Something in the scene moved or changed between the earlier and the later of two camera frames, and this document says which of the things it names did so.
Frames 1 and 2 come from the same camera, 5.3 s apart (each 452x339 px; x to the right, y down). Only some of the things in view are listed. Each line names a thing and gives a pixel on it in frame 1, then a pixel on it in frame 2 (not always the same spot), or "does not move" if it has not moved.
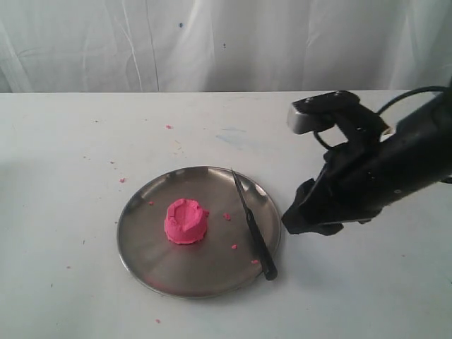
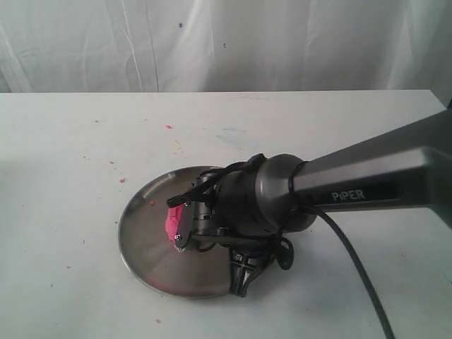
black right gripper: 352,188 → 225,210
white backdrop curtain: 93,46 does not move
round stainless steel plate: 184,230 does not move
